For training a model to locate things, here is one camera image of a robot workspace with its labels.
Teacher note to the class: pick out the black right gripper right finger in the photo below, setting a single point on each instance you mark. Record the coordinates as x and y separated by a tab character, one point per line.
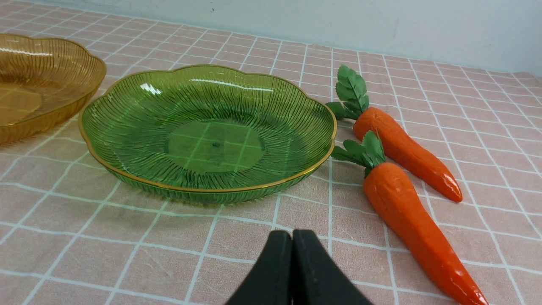
316	279

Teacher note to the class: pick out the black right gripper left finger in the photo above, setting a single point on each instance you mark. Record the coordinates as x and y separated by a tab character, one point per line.
268	282

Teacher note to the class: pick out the orange toy carrot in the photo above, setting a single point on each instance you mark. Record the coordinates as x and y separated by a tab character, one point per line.
393	196
397	144

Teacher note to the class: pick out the green ribbed plastic plate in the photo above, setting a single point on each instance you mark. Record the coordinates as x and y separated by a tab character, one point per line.
208	134

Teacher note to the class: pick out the pink checkered tablecloth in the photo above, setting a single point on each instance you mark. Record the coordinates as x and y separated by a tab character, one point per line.
72	234

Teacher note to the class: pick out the amber ribbed plastic plate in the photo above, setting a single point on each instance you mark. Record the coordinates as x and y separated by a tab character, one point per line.
44	82

